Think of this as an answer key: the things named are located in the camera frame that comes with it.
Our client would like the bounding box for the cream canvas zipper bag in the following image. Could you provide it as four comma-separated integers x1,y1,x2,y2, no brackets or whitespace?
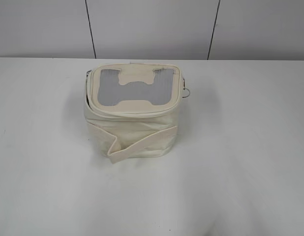
84,63,186,163

